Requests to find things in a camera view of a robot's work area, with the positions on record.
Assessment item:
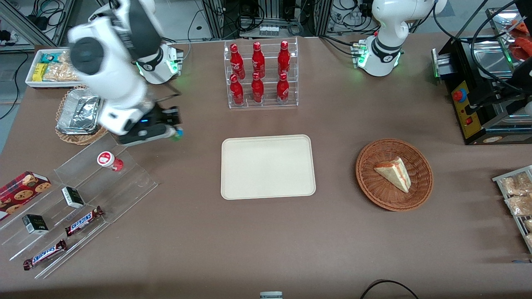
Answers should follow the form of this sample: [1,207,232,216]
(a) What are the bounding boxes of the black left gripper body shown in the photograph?
[505,58,532,104]

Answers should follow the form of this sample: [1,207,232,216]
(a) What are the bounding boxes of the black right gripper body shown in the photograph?
[118,109,171,147]

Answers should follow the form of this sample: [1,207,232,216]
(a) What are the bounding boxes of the red gum bottle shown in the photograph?
[97,151,124,172]

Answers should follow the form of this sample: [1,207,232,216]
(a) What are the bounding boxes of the beige plastic tray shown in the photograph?
[221,134,316,201]

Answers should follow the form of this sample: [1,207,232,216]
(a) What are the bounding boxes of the red sausage in warmer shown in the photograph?
[505,19,530,36]
[513,37,532,61]

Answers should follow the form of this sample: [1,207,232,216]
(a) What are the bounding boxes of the black toaster machine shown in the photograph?
[432,6,532,146]

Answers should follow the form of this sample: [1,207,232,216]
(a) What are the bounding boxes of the clear acrylic step display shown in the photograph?
[0,133,158,279]

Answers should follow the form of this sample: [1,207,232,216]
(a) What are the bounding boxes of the oval light wicker basket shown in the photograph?
[55,85,109,146]

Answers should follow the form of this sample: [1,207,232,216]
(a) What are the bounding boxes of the aluminium foil container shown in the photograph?
[56,87,103,135]

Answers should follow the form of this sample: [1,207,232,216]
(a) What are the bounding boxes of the red cola bottle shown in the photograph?
[276,72,290,104]
[278,40,291,77]
[251,72,265,103]
[229,43,246,79]
[230,74,245,106]
[251,41,266,78]

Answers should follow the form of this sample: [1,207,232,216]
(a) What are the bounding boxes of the small black box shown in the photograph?
[22,214,49,235]
[62,186,85,208]

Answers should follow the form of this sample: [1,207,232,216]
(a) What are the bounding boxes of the clear acrylic bottle rack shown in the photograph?
[224,37,299,110]

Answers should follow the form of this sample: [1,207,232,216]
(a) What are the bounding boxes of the clear cracker packet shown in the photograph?
[44,51,81,82]

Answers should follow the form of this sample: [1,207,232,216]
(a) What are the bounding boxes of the Snickers chocolate bar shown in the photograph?
[23,239,67,271]
[64,206,104,237]

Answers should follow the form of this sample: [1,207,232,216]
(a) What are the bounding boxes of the wrapped triangle sandwich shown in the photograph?
[373,157,412,194]

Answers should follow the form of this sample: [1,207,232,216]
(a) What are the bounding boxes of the yellow snack packet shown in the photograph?
[32,63,49,82]

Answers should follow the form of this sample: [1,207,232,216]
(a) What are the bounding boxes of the white snack bin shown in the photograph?
[25,48,84,88]

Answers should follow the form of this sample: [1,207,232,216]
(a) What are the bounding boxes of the red cookie box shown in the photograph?
[0,171,52,221]

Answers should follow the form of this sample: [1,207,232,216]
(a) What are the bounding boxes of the round brown wicker basket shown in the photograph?
[355,138,434,212]

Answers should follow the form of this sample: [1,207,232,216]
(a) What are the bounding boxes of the grey wire snack rack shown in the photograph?
[493,165,532,254]

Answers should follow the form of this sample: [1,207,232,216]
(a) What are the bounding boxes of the black cable loop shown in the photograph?
[360,279,420,299]

